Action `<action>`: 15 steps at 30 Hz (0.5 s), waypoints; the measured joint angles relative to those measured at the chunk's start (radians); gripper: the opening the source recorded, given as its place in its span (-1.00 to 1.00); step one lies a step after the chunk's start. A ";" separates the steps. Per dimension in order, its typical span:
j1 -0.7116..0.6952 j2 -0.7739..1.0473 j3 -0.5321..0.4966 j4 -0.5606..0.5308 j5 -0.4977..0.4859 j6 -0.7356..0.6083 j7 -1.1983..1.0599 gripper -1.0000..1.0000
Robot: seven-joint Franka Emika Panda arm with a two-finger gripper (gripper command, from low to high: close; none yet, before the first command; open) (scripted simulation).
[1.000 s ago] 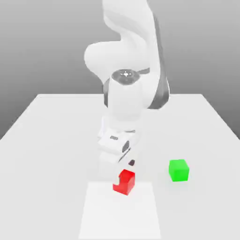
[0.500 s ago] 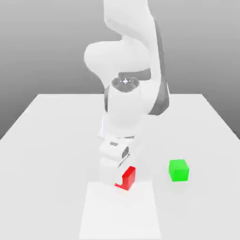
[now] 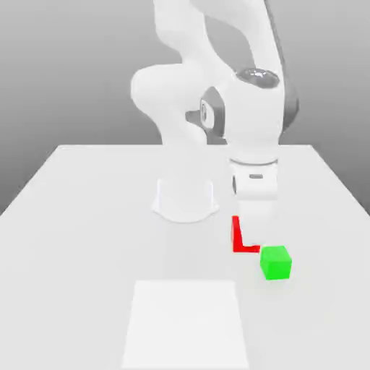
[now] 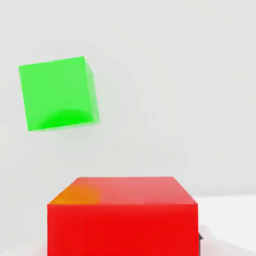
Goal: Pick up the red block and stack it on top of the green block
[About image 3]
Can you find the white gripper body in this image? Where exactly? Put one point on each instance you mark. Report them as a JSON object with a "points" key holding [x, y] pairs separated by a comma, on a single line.
{"points": [[256, 211]]}

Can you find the small red cube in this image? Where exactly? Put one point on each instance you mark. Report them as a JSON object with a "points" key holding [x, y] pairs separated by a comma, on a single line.
{"points": [[236, 237]]}

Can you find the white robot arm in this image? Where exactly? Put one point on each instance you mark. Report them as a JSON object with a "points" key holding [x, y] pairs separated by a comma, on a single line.
{"points": [[179, 86]]}

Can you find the small green cube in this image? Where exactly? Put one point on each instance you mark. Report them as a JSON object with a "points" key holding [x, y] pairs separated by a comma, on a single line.
{"points": [[276, 263]]}

